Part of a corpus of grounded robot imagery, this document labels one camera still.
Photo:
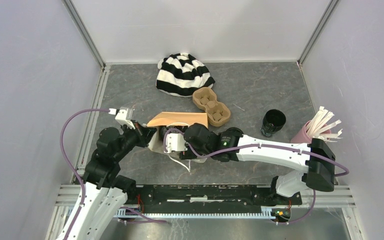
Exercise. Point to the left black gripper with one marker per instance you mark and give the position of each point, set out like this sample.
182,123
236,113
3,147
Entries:
144,133

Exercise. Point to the brown paper bag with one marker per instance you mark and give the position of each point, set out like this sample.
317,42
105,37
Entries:
168,120

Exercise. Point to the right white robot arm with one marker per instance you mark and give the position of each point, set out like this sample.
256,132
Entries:
312,164

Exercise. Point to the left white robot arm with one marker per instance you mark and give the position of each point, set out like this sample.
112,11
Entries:
102,189

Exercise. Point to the black white striped cloth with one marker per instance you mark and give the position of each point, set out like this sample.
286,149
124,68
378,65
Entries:
181,74

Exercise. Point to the remaining cardboard carrier stack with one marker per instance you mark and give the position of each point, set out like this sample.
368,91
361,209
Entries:
217,112

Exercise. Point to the pink straw holder cup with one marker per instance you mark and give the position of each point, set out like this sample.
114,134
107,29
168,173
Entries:
301,136

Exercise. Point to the white wrapped straws bundle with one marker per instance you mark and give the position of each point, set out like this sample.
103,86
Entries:
320,126

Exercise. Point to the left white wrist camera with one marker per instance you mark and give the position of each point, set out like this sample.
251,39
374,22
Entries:
123,116

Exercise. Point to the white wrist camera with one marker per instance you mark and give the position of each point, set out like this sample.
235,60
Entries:
123,116
174,142

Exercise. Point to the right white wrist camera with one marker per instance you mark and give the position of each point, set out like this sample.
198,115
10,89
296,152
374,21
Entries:
174,142

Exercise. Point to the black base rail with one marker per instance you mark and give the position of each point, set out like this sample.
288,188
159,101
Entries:
207,199

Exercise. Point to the left aluminium frame post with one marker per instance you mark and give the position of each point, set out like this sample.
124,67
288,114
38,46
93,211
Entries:
74,14

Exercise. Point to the aluminium frame post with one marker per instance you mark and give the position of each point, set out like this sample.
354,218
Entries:
317,31
74,14

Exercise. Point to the right aluminium frame post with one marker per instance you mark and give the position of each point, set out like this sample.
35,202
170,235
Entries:
317,31

